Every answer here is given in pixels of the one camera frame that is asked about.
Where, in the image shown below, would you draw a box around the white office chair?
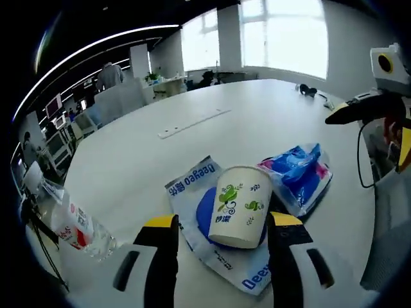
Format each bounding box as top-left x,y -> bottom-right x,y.
94,76 -> 145,126

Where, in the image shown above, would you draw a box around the white paper cup green print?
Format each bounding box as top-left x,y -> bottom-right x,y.
207,165 -> 273,250

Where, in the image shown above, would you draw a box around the clear plastic bottle red label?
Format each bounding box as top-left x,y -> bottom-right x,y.
51,192 -> 118,261

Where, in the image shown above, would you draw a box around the long ceiling light strip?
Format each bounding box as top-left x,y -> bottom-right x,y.
12,24 -> 179,119

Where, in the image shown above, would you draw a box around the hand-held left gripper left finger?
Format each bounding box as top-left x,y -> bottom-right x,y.
66,214 -> 180,308

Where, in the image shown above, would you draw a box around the person's right hand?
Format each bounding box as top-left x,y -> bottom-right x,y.
383,114 -> 404,144

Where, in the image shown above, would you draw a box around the black headphones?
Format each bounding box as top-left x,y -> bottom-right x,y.
298,83 -> 318,97

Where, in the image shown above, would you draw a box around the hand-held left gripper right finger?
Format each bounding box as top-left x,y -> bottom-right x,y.
268,210 -> 363,308

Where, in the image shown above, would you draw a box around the black tripod stand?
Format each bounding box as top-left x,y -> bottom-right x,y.
22,189 -> 70,293

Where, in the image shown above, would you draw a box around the white table power strip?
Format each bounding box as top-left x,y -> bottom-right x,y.
157,108 -> 232,141

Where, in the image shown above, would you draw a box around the white equipment cart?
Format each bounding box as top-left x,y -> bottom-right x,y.
46,128 -> 76,167

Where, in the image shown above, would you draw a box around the grey packet with blue pad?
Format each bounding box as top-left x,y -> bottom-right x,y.
164,155 -> 274,296

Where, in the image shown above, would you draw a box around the blue tissue packet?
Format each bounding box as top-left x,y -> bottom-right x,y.
256,142 -> 333,218

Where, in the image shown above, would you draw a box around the black office chair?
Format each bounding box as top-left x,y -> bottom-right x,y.
200,71 -> 218,87

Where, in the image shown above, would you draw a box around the large bright window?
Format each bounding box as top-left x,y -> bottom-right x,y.
240,0 -> 329,80
181,8 -> 221,72

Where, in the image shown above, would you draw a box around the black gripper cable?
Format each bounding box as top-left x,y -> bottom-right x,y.
357,120 -> 380,189

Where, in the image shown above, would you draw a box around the white side desk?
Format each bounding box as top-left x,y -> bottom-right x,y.
150,75 -> 189,97

